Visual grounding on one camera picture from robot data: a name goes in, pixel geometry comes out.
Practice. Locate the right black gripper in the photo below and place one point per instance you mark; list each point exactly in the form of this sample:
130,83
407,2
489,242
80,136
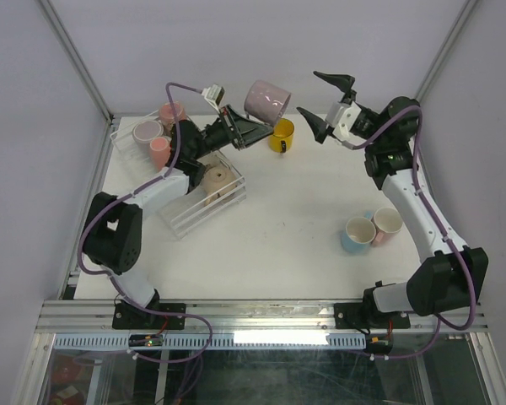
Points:
340,81

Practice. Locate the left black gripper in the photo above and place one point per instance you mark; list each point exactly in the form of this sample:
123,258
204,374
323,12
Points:
245,131

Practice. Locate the mauve purple mug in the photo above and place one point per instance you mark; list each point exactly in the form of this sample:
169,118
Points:
266,102

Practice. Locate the yellow glass cup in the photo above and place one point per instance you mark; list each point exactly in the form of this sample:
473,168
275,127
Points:
282,138

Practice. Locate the beige stoneware mug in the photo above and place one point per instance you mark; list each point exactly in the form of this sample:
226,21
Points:
217,182

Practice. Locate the clear acrylic dish rack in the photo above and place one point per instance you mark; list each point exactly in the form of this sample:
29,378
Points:
130,166

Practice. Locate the pink patterned mug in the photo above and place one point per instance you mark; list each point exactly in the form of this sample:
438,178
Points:
169,114

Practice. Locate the pink mug white inside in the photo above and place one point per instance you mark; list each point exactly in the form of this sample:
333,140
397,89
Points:
159,152

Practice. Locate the lavender mug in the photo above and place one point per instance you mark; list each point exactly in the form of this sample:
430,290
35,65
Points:
146,131

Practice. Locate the light blue mug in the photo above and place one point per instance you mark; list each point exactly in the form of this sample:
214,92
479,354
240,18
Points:
358,234

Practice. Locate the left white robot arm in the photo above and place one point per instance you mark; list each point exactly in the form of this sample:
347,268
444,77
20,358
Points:
113,231

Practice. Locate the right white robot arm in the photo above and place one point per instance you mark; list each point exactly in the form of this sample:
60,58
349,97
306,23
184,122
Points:
448,282

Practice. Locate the light pink mug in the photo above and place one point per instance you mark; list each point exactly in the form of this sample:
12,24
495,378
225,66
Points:
388,223

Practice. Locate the small electronics board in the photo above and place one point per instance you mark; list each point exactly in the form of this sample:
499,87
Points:
145,340

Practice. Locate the black connector box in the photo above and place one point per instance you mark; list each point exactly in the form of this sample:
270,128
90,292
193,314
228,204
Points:
378,345

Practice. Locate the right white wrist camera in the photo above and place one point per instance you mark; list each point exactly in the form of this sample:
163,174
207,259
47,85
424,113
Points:
340,120

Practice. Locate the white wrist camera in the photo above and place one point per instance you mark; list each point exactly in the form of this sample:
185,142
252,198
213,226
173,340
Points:
213,95
340,120

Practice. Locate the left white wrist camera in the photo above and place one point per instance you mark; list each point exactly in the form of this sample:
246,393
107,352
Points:
213,95

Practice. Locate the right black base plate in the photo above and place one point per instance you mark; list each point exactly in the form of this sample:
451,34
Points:
357,315

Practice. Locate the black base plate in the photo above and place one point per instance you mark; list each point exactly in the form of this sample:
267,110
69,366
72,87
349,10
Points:
357,315
128,317

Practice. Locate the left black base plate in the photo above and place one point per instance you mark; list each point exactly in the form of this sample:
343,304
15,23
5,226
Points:
128,317

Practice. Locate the aluminium mounting rail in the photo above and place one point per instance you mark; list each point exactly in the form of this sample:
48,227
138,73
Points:
224,315

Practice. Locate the white slotted cable duct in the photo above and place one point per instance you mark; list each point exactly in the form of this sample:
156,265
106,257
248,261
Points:
252,339

